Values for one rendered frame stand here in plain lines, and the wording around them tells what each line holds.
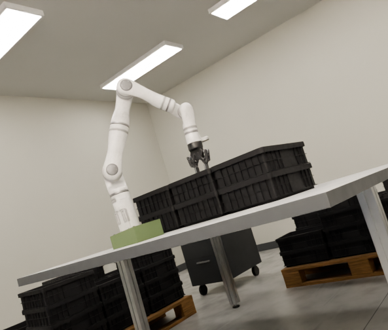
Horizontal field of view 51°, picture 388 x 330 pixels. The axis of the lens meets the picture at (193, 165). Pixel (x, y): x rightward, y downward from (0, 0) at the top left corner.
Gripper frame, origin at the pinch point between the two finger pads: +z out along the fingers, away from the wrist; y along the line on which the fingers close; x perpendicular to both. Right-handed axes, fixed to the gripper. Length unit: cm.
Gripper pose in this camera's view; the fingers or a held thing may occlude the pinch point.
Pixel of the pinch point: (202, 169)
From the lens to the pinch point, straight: 200.4
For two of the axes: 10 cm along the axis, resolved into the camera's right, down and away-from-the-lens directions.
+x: 6.5, -0.9, 7.5
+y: 7.1, -2.9, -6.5
